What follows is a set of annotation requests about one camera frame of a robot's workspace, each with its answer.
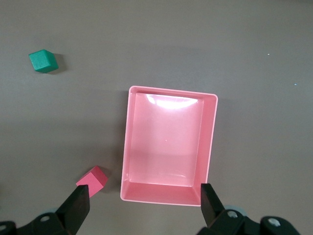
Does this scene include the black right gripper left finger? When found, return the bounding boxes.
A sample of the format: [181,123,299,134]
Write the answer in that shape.
[0,185,90,235]

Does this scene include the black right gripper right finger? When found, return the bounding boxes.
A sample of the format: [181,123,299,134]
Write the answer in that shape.
[199,183,300,235]

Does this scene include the pink cube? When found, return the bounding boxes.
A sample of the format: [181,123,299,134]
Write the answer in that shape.
[75,165,109,198]

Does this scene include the pink plastic tray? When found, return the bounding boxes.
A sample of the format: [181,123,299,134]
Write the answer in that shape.
[120,85,219,207]

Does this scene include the green cube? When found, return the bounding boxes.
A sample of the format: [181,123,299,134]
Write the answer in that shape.
[28,49,60,74]

